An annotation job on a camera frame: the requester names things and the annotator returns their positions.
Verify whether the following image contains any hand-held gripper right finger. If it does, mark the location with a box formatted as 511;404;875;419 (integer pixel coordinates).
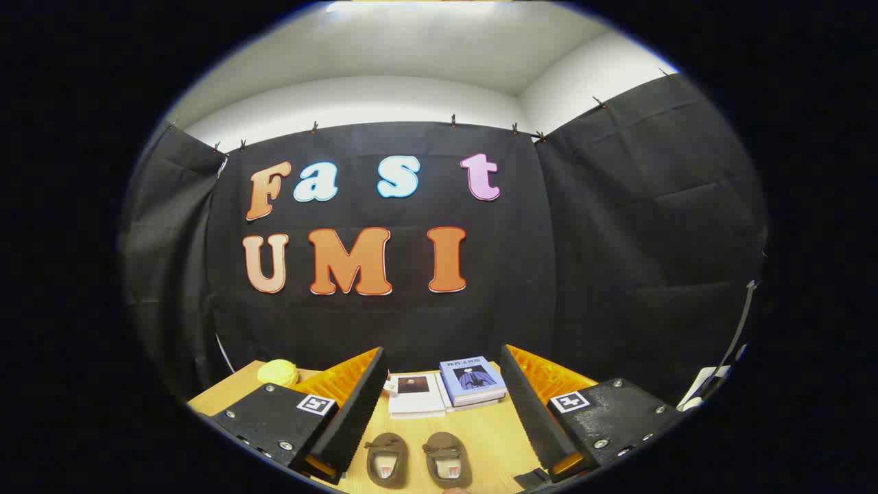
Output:
499;343;687;482

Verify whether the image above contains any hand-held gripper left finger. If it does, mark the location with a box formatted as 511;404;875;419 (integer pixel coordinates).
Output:
206;346;390;486

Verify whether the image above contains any brown fuzzy shoe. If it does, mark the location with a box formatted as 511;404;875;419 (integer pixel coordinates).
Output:
366;432;410;489
422;432;473;489

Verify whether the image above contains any dark-edged white book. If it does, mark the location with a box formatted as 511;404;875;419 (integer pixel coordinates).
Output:
442;391;508;412

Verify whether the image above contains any white book with dark photo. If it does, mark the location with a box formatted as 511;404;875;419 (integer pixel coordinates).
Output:
388;373;447;419

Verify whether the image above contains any dark grey table edge block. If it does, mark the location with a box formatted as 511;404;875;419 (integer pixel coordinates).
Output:
513;468;551;491

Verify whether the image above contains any blue cover book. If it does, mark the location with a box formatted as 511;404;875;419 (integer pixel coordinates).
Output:
439;355;508;405

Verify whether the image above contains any yellow round plush toy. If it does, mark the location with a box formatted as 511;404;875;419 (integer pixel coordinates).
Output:
257;359;300;388

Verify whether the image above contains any ceiling light panel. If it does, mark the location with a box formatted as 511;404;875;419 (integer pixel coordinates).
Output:
326;0;496;14

